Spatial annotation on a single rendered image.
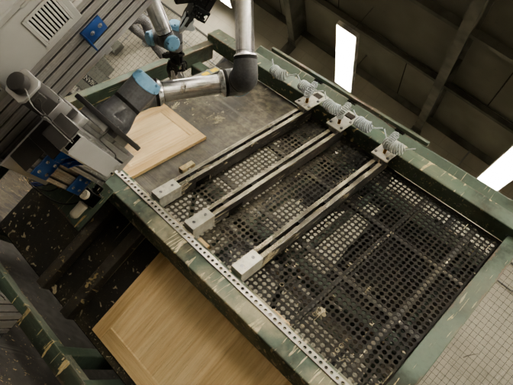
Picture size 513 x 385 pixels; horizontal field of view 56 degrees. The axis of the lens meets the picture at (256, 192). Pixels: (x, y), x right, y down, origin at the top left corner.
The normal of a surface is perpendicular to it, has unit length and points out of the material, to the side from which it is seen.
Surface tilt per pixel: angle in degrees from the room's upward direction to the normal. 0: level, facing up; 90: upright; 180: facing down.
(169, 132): 59
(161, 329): 90
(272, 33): 90
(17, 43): 90
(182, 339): 90
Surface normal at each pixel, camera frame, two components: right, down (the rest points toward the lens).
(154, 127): 0.10, -0.68
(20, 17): 0.74, 0.62
